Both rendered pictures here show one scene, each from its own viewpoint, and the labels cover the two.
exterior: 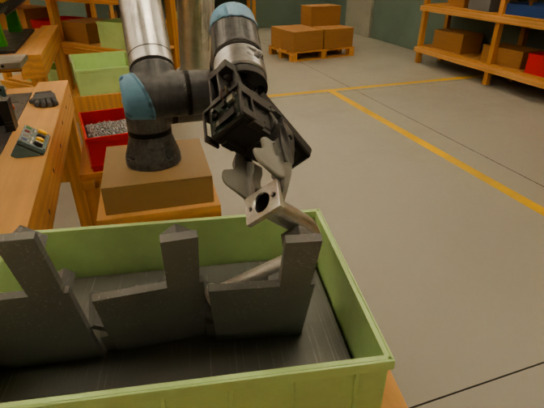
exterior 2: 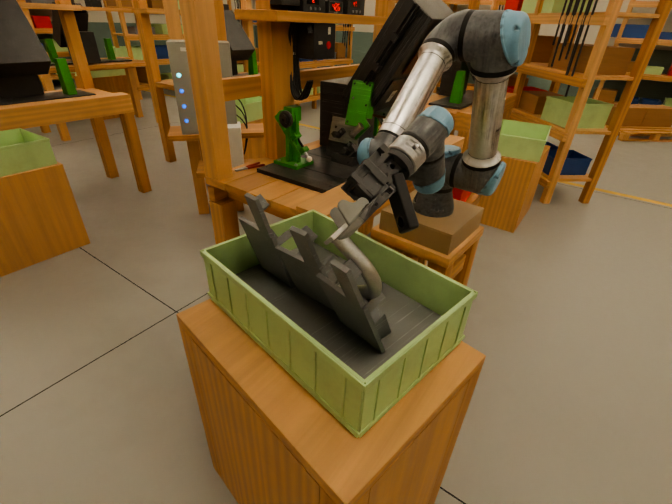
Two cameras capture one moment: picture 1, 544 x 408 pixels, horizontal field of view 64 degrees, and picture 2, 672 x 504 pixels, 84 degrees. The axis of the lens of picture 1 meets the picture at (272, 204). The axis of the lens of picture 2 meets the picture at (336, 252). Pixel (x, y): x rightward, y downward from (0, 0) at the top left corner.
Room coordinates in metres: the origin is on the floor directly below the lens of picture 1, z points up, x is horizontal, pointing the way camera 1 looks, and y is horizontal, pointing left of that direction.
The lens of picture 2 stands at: (0.09, -0.49, 1.52)
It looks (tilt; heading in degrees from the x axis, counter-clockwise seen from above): 32 degrees down; 53
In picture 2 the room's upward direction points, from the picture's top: 2 degrees clockwise
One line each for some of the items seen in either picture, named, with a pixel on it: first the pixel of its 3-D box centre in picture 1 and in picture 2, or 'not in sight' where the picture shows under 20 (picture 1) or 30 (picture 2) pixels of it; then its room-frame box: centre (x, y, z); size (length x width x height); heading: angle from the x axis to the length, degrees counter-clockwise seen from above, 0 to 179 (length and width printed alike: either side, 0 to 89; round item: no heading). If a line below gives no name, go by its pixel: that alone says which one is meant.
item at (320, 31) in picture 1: (312, 31); not in sight; (7.75, -0.66, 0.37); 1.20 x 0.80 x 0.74; 117
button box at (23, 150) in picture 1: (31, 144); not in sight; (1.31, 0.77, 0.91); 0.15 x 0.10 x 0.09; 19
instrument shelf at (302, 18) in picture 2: not in sight; (321, 18); (1.31, 1.36, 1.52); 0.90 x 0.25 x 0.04; 19
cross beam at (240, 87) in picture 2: not in sight; (304, 79); (1.28, 1.46, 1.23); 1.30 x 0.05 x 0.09; 19
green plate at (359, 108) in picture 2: not in sight; (362, 103); (1.35, 1.03, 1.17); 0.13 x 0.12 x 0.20; 19
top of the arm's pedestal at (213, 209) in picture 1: (158, 191); (427, 232); (1.15, 0.33, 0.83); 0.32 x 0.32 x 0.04; 15
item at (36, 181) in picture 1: (39, 149); (400, 176); (1.49, 0.84, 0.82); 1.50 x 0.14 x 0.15; 19
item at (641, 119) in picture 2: not in sight; (643, 122); (8.26, 1.84, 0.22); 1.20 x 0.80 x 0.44; 149
